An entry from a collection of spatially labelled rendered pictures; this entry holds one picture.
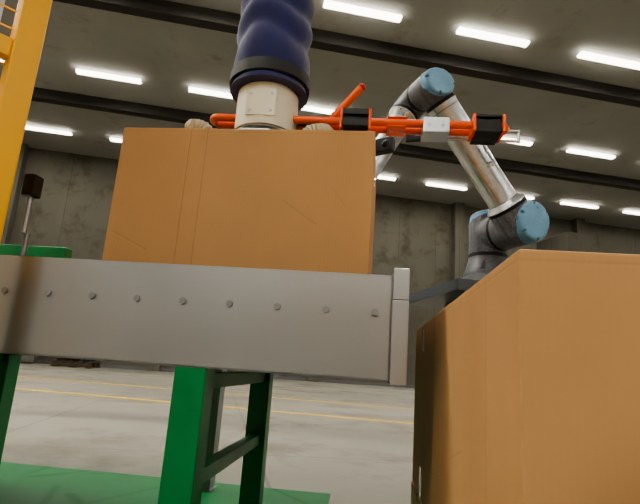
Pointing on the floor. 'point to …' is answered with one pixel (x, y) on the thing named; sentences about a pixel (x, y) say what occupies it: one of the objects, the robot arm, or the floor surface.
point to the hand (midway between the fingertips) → (364, 126)
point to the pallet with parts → (75, 363)
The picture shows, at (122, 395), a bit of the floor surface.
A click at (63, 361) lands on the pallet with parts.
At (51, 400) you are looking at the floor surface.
